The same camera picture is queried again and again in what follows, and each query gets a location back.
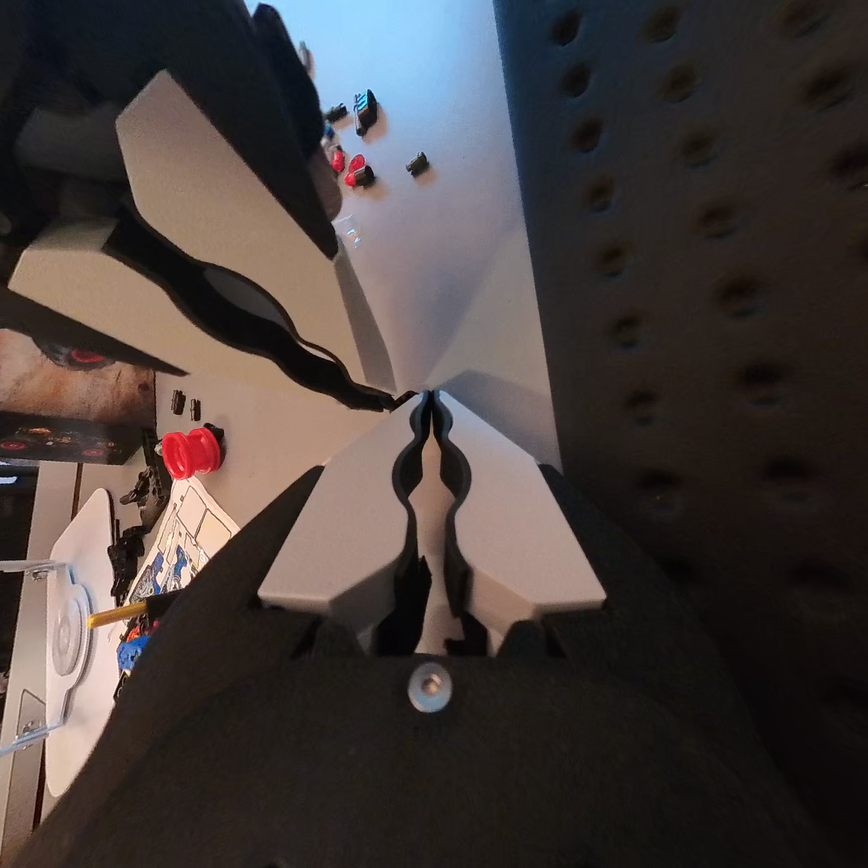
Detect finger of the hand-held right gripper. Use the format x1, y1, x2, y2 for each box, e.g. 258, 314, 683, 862
115, 70, 399, 394
7, 219, 396, 415

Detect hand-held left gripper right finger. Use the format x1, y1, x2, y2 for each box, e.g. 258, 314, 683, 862
432, 390, 608, 655

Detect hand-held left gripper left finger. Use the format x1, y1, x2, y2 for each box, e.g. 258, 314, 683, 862
258, 391, 433, 655

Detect pile of small red pieces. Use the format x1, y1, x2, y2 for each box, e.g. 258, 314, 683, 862
322, 88, 431, 191

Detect black blue toy car chassis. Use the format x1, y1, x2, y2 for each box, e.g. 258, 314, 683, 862
87, 590, 177, 699

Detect grey desk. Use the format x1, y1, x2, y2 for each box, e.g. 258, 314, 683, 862
0, 0, 564, 835

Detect person's right hand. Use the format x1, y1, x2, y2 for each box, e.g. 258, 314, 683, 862
307, 151, 344, 222

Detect black toy set box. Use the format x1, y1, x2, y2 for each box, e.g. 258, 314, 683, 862
0, 325, 158, 467

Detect colourful sticker sheet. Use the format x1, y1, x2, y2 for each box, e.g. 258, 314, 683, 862
112, 475, 241, 679

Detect red toy wheel hub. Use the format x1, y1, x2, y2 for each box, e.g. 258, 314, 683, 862
161, 426, 225, 480

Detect white book stand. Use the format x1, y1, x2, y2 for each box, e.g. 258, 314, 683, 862
0, 488, 118, 797

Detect black dimpled foam pad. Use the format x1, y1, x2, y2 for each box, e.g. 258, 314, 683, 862
495, 0, 868, 868

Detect large black frame assembly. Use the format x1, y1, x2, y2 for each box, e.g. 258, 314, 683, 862
121, 427, 174, 523

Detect black holed frame pieces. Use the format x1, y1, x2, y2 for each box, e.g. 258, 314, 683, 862
107, 522, 146, 604

